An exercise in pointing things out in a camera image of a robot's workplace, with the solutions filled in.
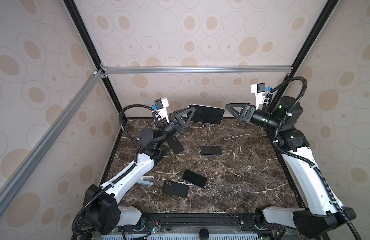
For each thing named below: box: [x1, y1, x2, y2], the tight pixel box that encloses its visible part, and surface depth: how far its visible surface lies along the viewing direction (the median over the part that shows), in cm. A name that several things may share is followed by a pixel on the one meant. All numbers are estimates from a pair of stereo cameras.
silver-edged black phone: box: [187, 104, 225, 125], surface depth 56 cm
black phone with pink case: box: [181, 169, 207, 189], surface depth 91 cm
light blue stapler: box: [136, 176, 155, 186], surface depth 87 cm
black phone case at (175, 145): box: [166, 136, 184, 155], surface depth 106 cm
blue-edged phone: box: [200, 146, 223, 156], surface depth 102 cm
